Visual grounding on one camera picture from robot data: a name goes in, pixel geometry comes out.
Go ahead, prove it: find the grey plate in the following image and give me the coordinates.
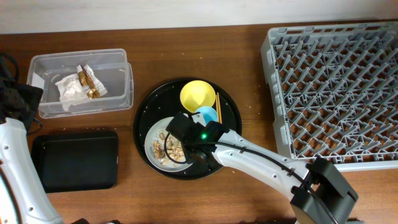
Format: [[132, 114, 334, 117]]
[[144, 117, 192, 172]]

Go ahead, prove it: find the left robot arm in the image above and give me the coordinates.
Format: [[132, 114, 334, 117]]
[[1, 53, 63, 224]]

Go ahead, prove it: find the gold foil wrapper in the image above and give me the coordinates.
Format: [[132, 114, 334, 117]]
[[77, 65, 101, 99]]

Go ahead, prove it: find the wooden chopstick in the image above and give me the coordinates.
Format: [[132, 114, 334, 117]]
[[215, 93, 221, 123], [217, 92, 223, 124]]

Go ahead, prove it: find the white napkin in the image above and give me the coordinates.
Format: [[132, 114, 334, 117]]
[[55, 65, 108, 111]]

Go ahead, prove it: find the blue cup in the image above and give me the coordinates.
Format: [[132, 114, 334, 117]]
[[195, 106, 218, 124]]

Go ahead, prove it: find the grey dishwasher rack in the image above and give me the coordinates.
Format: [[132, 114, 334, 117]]
[[261, 22, 397, 171]]

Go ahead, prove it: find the black rectangular tray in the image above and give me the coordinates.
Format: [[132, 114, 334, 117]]
[[31, 131, 119, 193]]

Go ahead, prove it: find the peanut shells and rice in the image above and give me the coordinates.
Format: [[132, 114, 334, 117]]
[[153, 130, 185, 167]]

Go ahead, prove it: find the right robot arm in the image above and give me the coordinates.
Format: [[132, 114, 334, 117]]
[[166, 113, 359, 223]]

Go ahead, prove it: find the yellow bowl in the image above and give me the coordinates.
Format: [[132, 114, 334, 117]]
[[180, 80, 216, 113]]

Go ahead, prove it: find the clear plastic bin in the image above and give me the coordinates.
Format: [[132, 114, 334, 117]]
[[27, 49, 134, 119]]

